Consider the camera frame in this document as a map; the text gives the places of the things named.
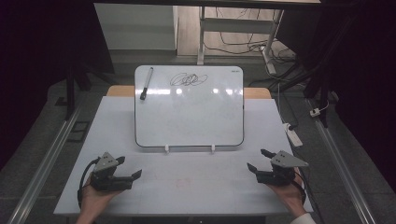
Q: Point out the white whiteboard stand clip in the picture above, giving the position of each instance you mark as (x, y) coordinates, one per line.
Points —
(166, 148)
(213, 148)

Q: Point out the white whiteboard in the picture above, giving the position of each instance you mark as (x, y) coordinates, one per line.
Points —
(190, 118)

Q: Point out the black floor plate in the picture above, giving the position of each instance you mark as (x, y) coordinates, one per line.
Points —
(78, 131)

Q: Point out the aluminium rail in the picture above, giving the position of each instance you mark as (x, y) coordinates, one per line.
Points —
(342, 168)
(43, 169)

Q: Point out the white power strip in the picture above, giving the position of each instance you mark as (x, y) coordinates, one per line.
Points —
(293, 134)

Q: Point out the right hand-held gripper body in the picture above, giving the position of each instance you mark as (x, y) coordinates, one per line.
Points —
(277, 175)

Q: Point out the white desk frame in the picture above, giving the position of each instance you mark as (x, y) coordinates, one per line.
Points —
(236, 25)

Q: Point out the person's right hand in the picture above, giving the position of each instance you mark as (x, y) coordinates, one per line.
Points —
(291, 194)

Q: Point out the white cabinet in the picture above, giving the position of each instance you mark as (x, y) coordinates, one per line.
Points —
(135, 26)

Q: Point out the black curtain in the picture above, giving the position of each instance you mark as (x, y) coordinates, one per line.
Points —
(37, 62)
(358, 77)

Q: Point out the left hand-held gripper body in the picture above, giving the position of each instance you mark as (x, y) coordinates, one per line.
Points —
(106, 182)

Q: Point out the wooden board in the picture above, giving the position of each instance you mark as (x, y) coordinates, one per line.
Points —
(120, 91)

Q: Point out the black and white marker pen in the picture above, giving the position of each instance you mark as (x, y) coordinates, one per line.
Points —
(147, 82)

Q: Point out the small white plug adapter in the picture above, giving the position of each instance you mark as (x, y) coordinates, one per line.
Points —
(315, 112)

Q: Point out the person's left hand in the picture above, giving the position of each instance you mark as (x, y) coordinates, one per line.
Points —
(95, 200)

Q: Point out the black metal stand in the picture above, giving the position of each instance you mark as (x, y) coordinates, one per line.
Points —
(323, 90)
(70, 93)

